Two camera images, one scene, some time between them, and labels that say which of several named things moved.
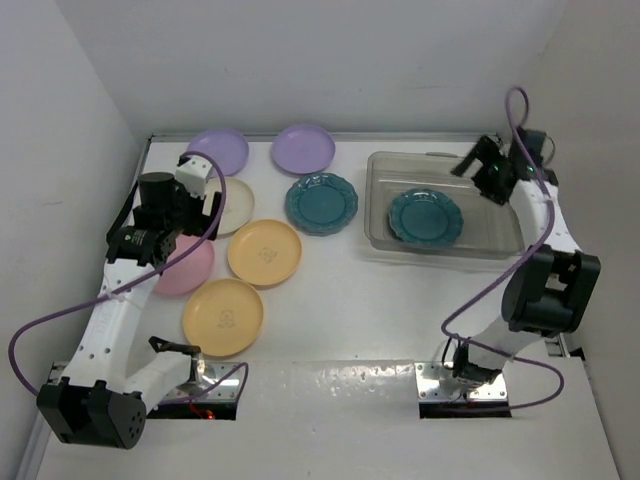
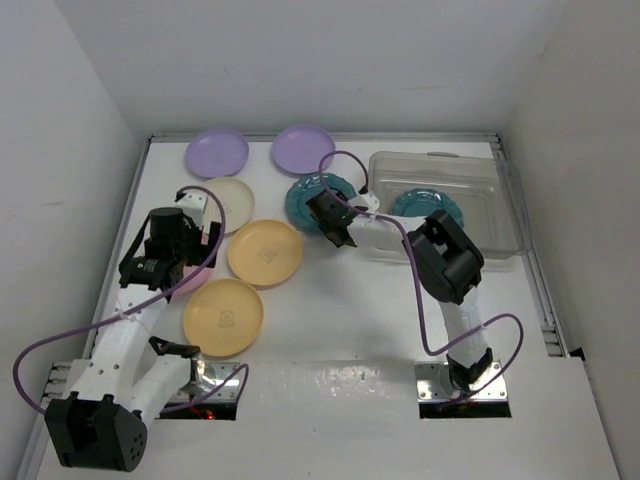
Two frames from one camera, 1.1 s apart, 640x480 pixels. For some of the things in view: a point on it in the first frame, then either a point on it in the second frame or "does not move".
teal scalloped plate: [425, 217] does not move
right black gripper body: [485, 179] to [328, 227]
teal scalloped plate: [321, 204] does not move
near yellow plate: [222, 317] does not move
